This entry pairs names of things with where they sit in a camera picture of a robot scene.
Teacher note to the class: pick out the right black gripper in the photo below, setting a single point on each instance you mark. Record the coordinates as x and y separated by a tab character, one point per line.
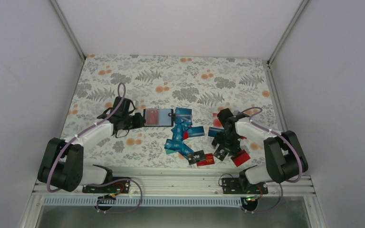
218	140

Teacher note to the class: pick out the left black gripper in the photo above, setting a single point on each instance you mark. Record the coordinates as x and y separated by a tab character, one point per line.
138	124

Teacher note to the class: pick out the black leather card holder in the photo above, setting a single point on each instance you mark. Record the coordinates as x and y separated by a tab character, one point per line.
165	118

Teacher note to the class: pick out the red gold VIP card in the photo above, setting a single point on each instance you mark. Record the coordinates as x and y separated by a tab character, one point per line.
209	160

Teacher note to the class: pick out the blue VIP card with chip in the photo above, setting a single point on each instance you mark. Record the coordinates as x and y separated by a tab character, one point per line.
178	132

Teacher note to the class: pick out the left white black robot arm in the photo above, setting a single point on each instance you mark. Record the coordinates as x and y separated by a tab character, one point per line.
62	166

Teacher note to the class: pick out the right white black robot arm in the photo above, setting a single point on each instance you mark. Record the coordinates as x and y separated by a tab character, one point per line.
284	157

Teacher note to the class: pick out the black VIP card right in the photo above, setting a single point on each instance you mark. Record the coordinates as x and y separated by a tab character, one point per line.
221	153

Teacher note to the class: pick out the blue card centre pile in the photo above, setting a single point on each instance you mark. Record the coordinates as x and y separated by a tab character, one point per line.
212	131

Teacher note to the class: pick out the black card bottom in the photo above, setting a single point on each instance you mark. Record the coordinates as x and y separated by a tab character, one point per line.
196	157

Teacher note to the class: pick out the green VIP card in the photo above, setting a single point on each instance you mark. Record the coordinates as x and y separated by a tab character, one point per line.
169	151

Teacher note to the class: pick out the blue logo card with chip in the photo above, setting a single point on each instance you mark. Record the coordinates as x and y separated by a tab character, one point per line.
185	151

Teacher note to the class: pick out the blue VIP card lower right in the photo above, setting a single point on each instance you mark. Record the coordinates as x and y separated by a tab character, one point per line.
174	145

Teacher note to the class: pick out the blue striped card upper left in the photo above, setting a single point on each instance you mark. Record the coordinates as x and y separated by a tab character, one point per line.
183	115

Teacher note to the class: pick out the floral patterned table mat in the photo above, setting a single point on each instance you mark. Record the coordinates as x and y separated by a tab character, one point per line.
206	85

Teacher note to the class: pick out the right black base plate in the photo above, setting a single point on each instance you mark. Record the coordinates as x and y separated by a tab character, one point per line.
237	186

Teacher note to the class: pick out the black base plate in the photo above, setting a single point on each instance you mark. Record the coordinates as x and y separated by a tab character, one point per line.
237	186
118	187

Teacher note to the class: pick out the aluminium front rail frame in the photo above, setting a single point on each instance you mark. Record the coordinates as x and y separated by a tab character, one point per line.
191	182

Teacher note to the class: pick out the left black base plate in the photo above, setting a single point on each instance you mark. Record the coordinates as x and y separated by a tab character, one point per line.
118	187

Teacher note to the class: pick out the grey slotted cable duct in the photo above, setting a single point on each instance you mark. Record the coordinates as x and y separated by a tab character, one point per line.
126	201

